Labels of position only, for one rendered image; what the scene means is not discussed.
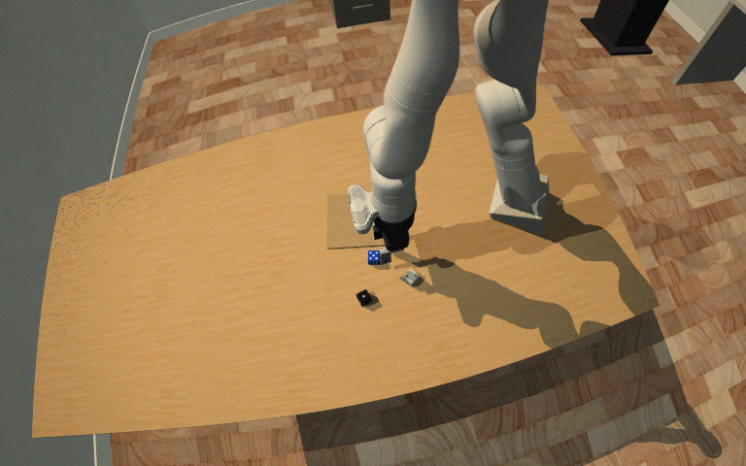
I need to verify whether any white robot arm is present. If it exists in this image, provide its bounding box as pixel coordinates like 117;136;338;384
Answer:
363;0;549;210

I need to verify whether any tan square mat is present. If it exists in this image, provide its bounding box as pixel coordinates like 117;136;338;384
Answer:
326;194;385;249

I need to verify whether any black die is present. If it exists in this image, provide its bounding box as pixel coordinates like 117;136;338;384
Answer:
356;289;372;307

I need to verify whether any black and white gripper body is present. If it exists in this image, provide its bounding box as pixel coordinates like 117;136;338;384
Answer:
348;184;417;251

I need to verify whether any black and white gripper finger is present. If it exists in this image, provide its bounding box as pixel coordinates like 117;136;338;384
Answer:
372;221;383;240
380;248;404;264

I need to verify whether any blue die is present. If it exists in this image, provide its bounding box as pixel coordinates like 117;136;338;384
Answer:
368;250;380;265

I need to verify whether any white die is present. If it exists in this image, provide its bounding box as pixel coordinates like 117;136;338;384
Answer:
403;269;420;286

